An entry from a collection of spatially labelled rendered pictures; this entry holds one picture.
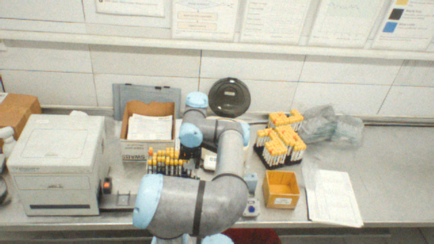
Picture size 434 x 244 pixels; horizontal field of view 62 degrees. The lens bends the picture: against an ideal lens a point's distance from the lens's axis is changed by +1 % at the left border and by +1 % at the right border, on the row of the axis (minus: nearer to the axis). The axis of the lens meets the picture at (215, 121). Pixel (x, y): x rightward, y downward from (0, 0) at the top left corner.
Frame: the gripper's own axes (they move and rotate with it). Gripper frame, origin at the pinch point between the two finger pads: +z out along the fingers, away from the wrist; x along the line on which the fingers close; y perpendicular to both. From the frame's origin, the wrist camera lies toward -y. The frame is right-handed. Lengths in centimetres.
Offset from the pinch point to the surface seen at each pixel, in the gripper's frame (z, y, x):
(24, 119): 5, 76, -31
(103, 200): 16.6, 36.8, 3.6
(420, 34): -35, -107, -58
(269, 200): 14.9, -31.7, 3.4
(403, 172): 21, -105, -20
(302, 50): -26, -50, -54
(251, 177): 10.6, -24.3, -5.4
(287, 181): 17.3, -42.6, -8.9
